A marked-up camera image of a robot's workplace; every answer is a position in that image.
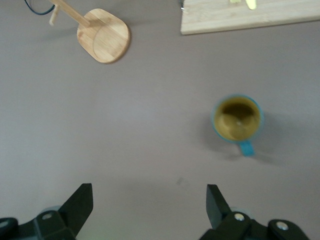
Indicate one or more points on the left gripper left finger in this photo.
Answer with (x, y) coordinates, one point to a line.
(50, 227)

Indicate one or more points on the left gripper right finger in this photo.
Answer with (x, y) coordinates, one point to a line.
(237, 227)

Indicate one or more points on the dark teal cup yellow inside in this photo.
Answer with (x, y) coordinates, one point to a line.
(237, 120)

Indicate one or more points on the wooden cup rack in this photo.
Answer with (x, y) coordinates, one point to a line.
(105, 37)

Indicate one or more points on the brown table cover mat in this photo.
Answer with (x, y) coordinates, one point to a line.
(100, 125)

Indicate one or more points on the wooden cutting board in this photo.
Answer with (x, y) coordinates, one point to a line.
(250, 17)

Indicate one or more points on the yellow plastic knife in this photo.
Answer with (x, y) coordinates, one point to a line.
(251, 3)

